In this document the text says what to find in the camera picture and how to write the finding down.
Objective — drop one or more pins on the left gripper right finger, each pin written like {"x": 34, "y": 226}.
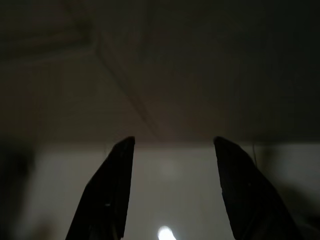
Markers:
{"x": 247, "y": 200}

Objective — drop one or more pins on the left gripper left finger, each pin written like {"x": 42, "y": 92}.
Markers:
{"x": 107, "y": 195}

